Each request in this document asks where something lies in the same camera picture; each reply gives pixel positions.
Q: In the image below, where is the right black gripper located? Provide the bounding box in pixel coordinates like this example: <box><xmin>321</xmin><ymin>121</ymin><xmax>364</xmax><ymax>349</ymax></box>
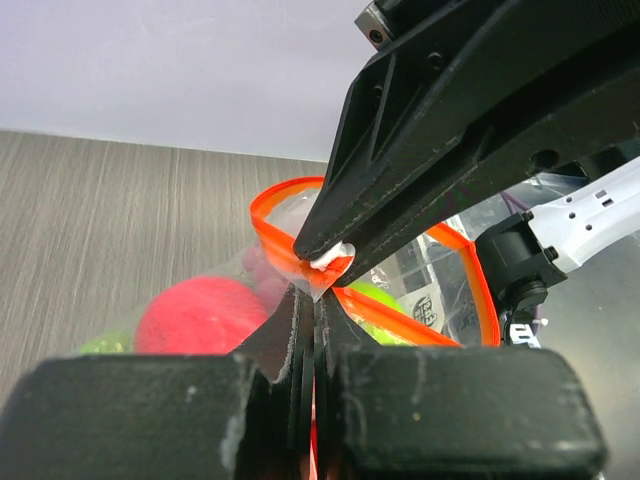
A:
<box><xmin>294</xmin><ymin>0</ymin><xmax>639</xmax><ymax>260</ymax></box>

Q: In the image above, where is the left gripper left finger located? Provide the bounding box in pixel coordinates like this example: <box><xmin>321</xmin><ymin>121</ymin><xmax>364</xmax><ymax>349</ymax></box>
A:
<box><xmin>1</xmin><ymin>287</ymin><xmax>314</xmax><ymax>479</ymax></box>

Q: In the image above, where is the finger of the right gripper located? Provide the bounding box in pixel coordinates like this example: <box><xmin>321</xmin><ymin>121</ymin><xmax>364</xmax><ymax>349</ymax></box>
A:
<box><xmin>338</xmin><ymin>26</ymin><xmax>639</xmax><ymax>286</ymax></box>

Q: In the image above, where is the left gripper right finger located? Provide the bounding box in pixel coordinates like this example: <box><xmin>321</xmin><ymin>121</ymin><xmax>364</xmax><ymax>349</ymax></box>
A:
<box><xmin>314</xmin><ymin>294</ymin><xmax>608</xmax><ymax>479</ymax></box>

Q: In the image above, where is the green apple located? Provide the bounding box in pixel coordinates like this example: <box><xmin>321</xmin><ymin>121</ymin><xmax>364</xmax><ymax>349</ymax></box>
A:
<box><xmin>347</xmin><ymin>281</ymin><xmax>411</xmax><ymax>346</ymax></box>

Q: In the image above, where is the red pepper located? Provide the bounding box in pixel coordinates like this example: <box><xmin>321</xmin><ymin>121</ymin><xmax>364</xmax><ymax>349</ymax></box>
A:
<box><xmin>134</xmin><ymin>276</ymin><xmax>268</xmax><ymax>354</ymax></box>

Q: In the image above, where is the purple grape bunch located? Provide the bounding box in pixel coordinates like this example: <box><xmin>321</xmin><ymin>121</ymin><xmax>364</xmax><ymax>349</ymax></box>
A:
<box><xmin>242</xmin><ymin>245</ymin><xmax>288</xmax><ymax>314</ymax></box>

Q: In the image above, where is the clear zip top bag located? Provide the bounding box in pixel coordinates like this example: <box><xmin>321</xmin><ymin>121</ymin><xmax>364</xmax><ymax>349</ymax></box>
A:
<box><xmin>105</xmin><ymin>177</ymin><xmax>501</xmax><ymax>354</ymax></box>

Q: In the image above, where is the green grape bunch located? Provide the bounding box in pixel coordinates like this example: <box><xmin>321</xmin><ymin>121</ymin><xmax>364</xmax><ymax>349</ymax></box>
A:
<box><xmin>79</xmin><ymin>329</ymin><xmax>133</xmax><ymax>355</ymax></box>

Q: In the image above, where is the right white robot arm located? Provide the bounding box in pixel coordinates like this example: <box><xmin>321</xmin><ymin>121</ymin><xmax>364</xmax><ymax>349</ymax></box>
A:
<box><xmin>294</xmin><ymin>1</ymin><xmax>639</xmax><ymax>313</ymax></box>

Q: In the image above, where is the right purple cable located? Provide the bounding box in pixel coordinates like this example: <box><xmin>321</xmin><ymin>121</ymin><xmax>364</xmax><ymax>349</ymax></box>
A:
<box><xmin>499</xmin><ymin>189</ymin><xmax>549</xmax><ymax>346</ymax></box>

